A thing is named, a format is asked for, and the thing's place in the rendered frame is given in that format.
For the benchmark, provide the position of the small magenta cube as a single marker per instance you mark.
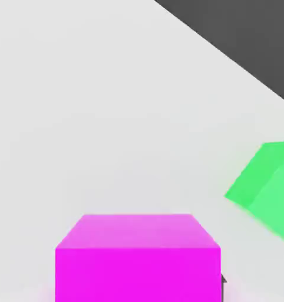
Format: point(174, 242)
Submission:
point(137, 264)

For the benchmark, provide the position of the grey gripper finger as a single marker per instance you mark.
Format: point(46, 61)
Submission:
point(223, 289)

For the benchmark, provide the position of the small green cube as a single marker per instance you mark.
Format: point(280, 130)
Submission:
point(267, 188)

